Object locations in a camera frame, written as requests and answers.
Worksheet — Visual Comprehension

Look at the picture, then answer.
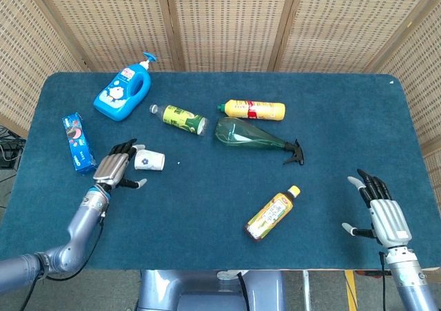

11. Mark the blue cookie box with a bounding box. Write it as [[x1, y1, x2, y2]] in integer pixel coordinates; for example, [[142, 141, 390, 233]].
[[61, 112, 98, 174]]

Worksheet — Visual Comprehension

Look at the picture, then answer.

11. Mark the white paper cup green print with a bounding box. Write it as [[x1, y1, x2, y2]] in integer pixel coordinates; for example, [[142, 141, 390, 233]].
[[134, 144, 166, 172]]

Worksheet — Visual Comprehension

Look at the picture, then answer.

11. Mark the green transparent spray bottle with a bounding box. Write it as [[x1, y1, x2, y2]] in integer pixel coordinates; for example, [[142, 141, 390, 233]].
[[215, 117, 305, 166]]

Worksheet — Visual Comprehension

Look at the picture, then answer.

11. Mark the black torso cable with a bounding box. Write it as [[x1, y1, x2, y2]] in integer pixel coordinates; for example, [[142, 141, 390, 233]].
[[236, 271, 251, 311]]

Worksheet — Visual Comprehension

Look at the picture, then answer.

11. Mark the black floor cables bundle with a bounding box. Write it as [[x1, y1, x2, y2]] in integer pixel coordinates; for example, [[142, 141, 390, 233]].
[[0, 124, 27, 170]]

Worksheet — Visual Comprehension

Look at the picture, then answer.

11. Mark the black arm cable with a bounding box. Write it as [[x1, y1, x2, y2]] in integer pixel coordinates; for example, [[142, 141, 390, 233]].
[[378, 251, 388, 311], [19, 212, 106, 311]]

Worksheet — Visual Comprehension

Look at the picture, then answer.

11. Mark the grey-blue robot torso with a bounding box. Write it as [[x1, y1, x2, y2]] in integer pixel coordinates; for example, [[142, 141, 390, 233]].
[[136, 269, 287, 311]]

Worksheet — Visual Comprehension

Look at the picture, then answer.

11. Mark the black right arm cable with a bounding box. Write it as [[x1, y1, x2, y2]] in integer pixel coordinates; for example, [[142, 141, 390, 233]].
[[378, 251, 388, 311]]

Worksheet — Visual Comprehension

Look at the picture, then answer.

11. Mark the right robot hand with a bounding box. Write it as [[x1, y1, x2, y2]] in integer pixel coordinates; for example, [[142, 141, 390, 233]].
[[341, 168, 413, 249]]

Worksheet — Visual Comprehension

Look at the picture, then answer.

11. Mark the woven wicker folding screen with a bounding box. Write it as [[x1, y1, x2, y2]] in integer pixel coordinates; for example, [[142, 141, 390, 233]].
[[0, 0, 441, 191]]

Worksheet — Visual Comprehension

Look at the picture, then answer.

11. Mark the blue felt table cover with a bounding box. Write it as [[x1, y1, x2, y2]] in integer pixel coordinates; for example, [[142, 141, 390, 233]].
[[0, 71, 441, 271]]

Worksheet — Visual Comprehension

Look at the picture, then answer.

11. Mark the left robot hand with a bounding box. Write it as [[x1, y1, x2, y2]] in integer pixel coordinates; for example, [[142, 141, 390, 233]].
[[92, 138, 148, 190]]

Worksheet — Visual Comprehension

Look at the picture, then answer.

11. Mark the yellow corn tea bottle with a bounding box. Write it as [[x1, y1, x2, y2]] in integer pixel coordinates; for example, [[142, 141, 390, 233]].
[[244, 185, 301, 243]]

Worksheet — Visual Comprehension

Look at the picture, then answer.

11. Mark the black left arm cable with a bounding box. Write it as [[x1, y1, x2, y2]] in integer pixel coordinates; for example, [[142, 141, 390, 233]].
[[19, 212, 106, 311]]

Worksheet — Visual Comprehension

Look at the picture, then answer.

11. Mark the yellow squeeze bottle red label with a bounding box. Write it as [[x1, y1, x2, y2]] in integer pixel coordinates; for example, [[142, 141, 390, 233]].
[[216, 99, 287, 121]]

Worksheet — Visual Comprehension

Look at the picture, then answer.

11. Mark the blue pump detergent bottle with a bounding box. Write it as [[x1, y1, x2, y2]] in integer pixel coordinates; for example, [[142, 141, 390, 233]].
[[93, 52, 158, 122]]

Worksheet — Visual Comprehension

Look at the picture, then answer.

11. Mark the clear bottle green tea label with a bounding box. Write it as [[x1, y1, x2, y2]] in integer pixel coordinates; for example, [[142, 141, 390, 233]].
[[149, 103, 209, 137]]

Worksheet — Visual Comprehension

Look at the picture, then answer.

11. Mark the white table leg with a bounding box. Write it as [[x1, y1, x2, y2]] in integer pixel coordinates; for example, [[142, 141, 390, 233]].
[[302, 270, 310, 311]]

